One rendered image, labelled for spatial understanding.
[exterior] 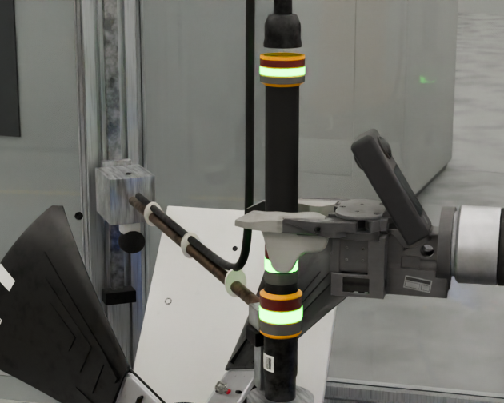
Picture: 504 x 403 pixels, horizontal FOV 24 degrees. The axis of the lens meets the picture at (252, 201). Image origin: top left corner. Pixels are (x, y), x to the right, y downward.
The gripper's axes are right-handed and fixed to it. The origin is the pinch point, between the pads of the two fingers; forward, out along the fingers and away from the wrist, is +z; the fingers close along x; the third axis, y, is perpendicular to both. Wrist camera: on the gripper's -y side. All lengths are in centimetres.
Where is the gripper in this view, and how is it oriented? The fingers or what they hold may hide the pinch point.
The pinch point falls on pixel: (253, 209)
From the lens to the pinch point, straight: 117.0
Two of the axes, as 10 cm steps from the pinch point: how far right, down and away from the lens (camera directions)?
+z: -9.7, -0.6, 2.4
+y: 0.0, 9.7, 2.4
